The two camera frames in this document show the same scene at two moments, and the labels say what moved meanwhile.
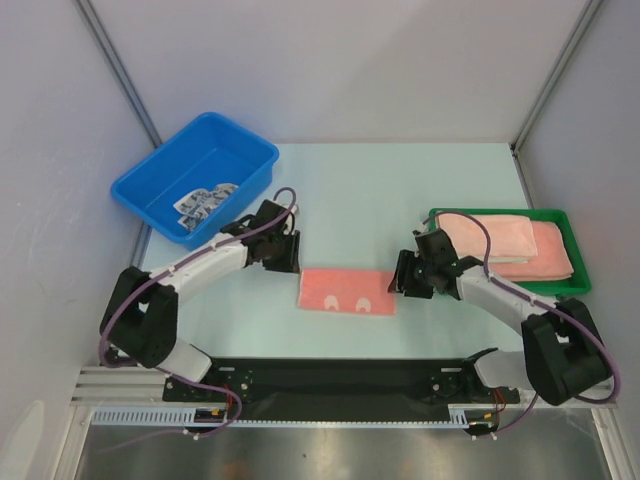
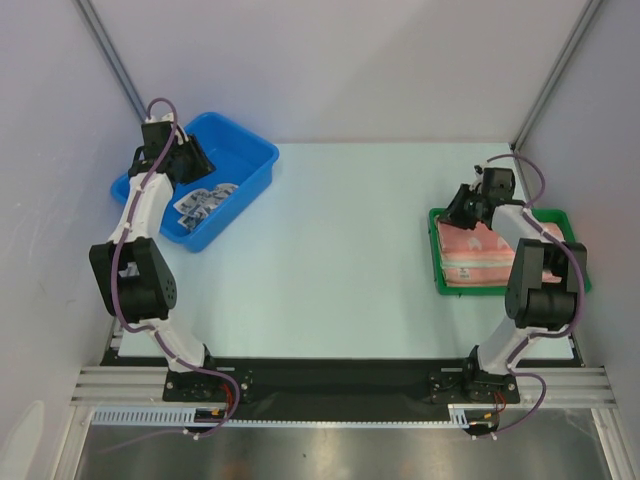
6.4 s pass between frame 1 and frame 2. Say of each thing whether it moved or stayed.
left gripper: moved
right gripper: moved
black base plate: stayed
